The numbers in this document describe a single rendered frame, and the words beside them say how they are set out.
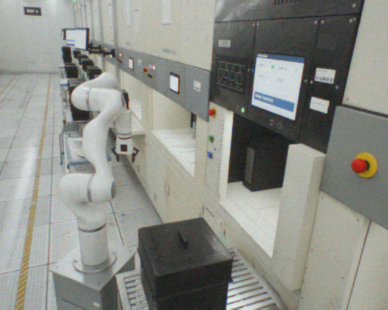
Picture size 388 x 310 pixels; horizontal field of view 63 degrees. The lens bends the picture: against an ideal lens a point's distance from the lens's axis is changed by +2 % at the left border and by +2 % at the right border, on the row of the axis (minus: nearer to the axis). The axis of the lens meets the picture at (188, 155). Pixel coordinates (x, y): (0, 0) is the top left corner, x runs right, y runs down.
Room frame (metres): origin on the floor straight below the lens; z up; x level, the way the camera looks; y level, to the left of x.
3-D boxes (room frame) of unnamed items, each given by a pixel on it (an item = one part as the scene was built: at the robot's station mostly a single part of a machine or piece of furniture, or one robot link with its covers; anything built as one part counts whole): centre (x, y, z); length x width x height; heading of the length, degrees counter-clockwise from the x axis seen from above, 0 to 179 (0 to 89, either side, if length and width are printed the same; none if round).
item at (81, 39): (4.35, 1.27, 1.59); 0.50 x 0.41 x 0.36; 112
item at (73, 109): (4.79, 1.71, 0.59); 0.30 x 0.28 x 0.26; 22
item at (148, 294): (0.98, 0.01, 0.85); 0.28 x 0.28 x 0.17; 21
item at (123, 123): (1.78, 0.39, 1.26); 0.09 x 0.08 x 0.13; 87
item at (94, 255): (1.18, 0.41, 0.85); 0.19 x 0.19 x 0.18
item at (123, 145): (1.78, 0.38, 1.12); 0.10 x 0.07 x 0.11; 87
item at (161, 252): (0.98, 0.01, 0.98); 0.29 x 0.29 x 0.13; 21
